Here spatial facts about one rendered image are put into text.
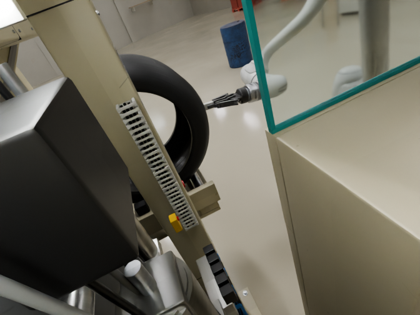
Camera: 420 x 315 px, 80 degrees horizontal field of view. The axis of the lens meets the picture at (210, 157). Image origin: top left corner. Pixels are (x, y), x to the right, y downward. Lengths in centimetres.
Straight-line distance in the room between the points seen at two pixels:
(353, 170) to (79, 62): 61
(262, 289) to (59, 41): 162
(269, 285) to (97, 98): 149
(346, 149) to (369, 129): 8
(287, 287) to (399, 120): 135
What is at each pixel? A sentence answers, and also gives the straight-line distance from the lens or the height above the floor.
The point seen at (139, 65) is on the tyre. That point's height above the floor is 145.
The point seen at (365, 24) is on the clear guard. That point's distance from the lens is 71.
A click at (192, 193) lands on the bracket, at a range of 103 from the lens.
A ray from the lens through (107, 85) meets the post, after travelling 69.
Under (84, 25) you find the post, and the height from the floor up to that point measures 161.
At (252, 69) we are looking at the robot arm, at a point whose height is 118.
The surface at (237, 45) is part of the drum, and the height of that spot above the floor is 43.
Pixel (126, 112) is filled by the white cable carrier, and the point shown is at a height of 141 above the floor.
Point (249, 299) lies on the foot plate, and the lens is 178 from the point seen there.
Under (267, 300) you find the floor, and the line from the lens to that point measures 177.
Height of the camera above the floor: 160
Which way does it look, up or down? 33 degrees down
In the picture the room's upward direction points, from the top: 21 degrees counter-clockwise
